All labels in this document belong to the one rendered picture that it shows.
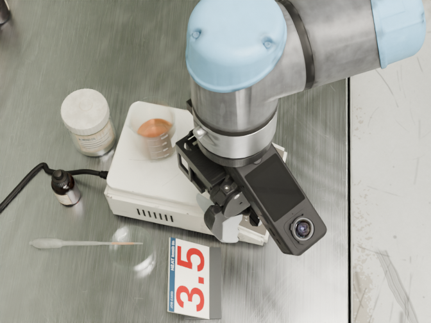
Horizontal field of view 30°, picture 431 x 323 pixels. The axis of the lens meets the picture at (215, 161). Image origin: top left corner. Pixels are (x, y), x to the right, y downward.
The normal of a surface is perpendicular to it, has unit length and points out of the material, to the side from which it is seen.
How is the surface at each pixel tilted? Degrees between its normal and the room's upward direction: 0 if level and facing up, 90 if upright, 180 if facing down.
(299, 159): 0
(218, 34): 4
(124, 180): 0
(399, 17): 35
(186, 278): 40
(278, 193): 31
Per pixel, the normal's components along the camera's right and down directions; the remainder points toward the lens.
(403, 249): -0.04, -0.44
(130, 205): -0.23, 0.88
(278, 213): 0.33, -0.05
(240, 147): 0.10, 0.87
